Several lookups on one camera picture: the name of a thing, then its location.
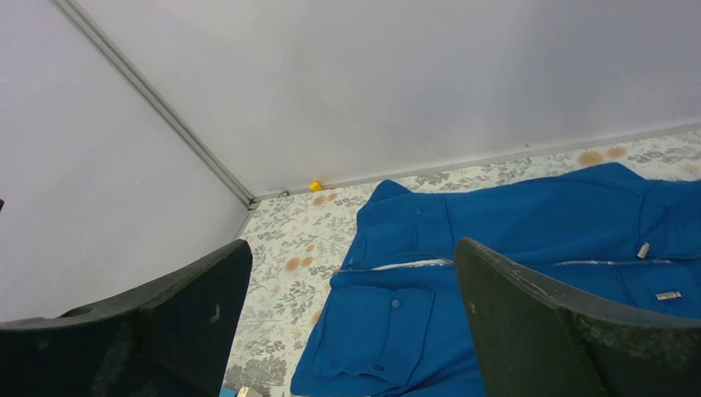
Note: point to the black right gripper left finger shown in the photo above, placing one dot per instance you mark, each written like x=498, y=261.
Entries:
x=171, y=336

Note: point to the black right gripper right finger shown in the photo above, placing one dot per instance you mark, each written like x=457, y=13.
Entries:
x=536, y=336

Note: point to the blue white striped block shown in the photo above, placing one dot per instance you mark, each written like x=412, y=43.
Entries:
x=242, y=392

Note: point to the floral patterned table mat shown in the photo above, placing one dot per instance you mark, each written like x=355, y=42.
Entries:
x=298, y=242

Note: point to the blue zip-up jacket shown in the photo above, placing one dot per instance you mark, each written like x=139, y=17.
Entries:
x=394, y=323

